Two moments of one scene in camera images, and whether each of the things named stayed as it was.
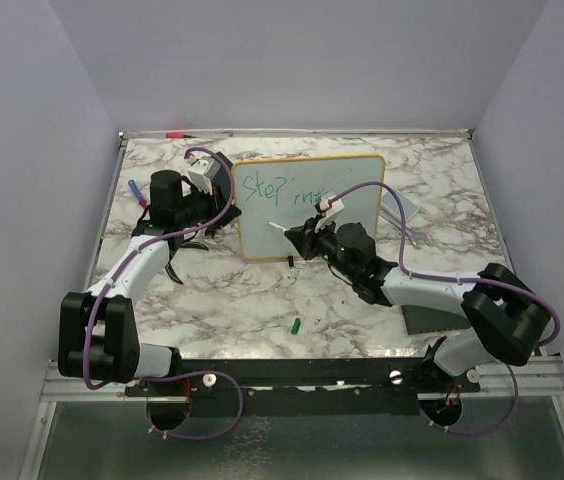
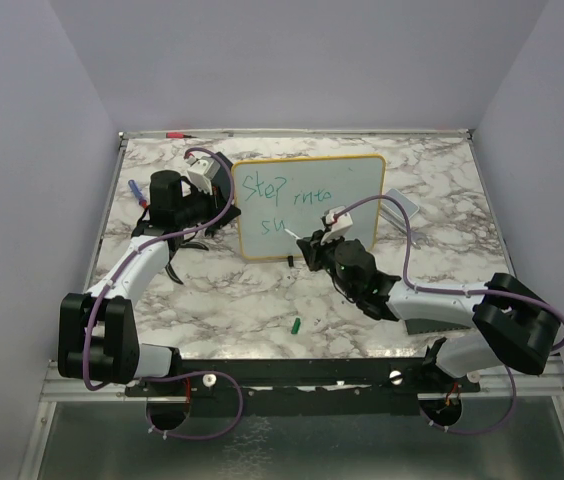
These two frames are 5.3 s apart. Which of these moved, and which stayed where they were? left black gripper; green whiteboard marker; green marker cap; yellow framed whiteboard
Moved: green whiteboard marker
Stayed: left black gripper; yellow framed whiteboard; green marker cap
